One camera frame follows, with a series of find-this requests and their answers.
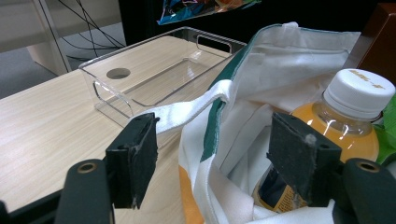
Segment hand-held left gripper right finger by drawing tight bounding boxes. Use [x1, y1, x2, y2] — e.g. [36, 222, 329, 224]
[266, 111, 344, 208]

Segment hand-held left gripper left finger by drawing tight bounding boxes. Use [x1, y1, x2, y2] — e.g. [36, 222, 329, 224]
[105, 112, 161, 210]

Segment white patterned tote bag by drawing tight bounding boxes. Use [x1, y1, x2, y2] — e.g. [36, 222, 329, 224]
[141, 21, 396, 224]

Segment green snack packet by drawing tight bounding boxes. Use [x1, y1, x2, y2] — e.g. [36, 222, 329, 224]
[372, 92, 396, 166]

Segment clear plastic box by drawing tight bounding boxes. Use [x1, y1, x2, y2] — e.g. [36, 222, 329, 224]
[78, 26, 247, 129]

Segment brown carton box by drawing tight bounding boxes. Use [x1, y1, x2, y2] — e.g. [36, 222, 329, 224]
[344, 3, 396, 85]

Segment blue chip bag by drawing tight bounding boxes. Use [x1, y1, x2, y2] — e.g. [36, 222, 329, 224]
[156, 0, 262, 26]

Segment orange juice bottle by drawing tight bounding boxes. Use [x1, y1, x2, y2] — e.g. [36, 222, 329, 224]
[251, 68, 396, 214]

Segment light wooden desk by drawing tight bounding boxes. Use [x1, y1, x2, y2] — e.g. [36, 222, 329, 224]
[0, 0, 122, 77]

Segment black floor cables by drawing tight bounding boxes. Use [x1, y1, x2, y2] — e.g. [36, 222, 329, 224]
[46, 0, 127, 62]

